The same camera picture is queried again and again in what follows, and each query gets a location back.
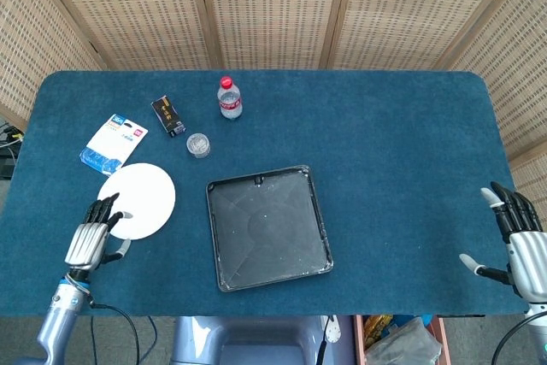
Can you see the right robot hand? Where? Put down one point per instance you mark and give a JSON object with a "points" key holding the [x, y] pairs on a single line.
{"points": [[523, 249]]}

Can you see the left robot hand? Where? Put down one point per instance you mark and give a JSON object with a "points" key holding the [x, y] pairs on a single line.
{"points": [[87, 241]]}

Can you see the white round plate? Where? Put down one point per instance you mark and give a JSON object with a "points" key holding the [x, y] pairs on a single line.
{"points": [[141, 200]]}

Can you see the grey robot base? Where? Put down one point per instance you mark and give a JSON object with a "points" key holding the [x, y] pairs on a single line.
{"points": [[252, 341]]}

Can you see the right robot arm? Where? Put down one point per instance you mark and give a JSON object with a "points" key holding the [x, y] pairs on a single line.
{"points": [[537, 331]]}

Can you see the black square tray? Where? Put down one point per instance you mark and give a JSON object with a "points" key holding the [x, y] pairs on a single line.
{"points": [[268, 226]]}

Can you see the white and blue packet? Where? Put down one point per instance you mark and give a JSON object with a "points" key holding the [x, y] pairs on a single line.
{"points": [[112, 145]]}

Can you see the red storage crate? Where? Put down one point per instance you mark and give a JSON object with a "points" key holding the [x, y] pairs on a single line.
{"points": [[442, 339]]}

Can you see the small clear round jar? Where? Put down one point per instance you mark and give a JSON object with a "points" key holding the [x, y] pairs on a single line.
{"points": [[198, 145]]}

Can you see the black rectangular box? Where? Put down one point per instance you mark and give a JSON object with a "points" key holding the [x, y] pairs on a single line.
{"points": [[168, 116]]}

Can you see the grey plastic bag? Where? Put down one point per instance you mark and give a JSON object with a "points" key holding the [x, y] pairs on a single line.
{"points": [[406, 343]]}

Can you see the blue table cloth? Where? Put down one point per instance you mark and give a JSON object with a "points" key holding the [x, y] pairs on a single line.
{"points": [[384, 168]]}

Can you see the yellow printed package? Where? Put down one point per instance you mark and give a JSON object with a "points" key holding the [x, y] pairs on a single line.
{"points": [[377, 325]]}

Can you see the clear plastic water bottle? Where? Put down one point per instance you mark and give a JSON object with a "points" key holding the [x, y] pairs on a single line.
{"points": [[230, 100]]}

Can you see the white hanging tag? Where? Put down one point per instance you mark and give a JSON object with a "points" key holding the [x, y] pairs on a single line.
{"points": [[332, 330]]}

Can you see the woven folding screen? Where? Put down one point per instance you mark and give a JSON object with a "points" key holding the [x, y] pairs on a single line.
{"points": [[273, 10]]}

